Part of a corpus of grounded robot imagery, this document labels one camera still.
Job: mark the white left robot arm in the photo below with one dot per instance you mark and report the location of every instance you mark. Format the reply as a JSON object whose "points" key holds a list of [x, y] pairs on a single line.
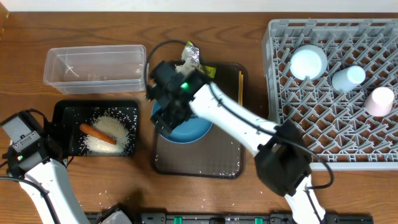
{"points": [[48, 186]]}

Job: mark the dark blue plate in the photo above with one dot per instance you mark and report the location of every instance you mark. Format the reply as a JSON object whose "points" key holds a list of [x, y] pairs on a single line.
{"points": [[189, 131]]}

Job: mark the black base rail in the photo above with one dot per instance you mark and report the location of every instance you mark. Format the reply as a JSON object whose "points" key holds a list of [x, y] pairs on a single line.
{"points": [[161, 218]]}

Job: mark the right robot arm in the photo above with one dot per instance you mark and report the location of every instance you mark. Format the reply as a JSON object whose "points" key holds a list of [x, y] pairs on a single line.
{"points": [[282, 161]]}

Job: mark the orange carrot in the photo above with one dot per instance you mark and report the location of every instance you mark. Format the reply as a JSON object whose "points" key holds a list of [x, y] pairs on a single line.
{"points": [[91, 131]]}

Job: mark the pile of white rice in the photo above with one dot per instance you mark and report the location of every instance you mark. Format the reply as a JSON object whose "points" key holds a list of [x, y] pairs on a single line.
{"points": [[119, 123]]}

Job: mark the yellow snack packet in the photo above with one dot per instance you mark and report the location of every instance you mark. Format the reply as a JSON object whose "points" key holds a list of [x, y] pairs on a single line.
{"points": [[210, 71]]}

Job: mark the clear plastic bin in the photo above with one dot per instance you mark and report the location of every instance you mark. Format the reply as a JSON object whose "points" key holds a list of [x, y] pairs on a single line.
{"points": [[96, 69]]}

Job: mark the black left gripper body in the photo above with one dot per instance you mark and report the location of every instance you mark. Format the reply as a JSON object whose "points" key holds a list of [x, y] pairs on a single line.
{"points": [[57, 140]]}

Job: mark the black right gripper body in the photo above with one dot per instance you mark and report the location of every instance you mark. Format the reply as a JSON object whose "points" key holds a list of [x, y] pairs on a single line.
{"points": [[166, 120]]}

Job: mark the wooden chopstick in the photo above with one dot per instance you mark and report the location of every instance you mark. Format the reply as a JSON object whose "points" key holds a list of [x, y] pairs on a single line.
{"points": [[238, 87], [242, 89]]}

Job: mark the grey dishwasher rack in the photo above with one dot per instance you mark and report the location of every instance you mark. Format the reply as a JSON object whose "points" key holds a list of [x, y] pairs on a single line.
{"points": [[335, 125]]}

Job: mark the crumpled silver foil wrapper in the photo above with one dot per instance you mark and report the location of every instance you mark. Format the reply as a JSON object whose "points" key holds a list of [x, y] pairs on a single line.
{"points": [[191, 54]]}

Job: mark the light blue bowl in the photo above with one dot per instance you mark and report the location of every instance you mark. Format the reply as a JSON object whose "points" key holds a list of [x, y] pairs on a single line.
{"points": [[308, 61]]}

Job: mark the right wooden chopstick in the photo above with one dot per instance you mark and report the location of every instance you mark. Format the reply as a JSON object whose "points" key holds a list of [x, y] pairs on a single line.
{"points": [[242, 89]]}

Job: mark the light blue cup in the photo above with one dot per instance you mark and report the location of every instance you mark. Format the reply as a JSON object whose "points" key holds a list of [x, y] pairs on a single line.
{"points": [[348, 79]]}

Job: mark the crumpled white napkin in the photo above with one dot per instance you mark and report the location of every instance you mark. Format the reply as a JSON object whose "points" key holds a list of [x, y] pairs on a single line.
{"points": [[186, 68]]}

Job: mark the white pink cup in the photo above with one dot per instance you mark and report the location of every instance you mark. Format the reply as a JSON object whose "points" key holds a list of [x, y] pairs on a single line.
{"points": [[380, 101]]}

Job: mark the left wooden chopstick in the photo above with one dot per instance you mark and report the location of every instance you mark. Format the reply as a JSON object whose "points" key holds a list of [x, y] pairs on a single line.
{"points": [[238, 87]]}

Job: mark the brown serving tray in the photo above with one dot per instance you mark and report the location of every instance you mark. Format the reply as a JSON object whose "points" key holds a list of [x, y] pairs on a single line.
{"points": [[215, 155]]}

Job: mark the black rectangular tray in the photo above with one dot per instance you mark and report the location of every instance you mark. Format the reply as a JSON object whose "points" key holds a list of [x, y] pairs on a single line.
{"points": [[69, 114]]}

